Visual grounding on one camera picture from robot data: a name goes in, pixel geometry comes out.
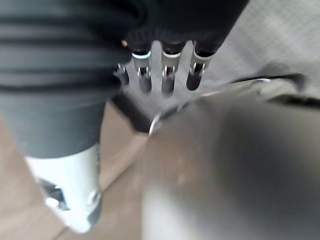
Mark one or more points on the grey checked bed sheet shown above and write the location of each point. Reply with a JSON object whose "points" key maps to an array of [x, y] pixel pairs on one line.
{"points": [[275, 37]]}

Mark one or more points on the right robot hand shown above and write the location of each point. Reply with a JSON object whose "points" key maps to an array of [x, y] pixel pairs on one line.
{"points": [[62, 75]]}

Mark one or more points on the silver robot leg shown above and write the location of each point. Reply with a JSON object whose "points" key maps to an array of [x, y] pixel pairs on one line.
{"points": [[225, 162]]}

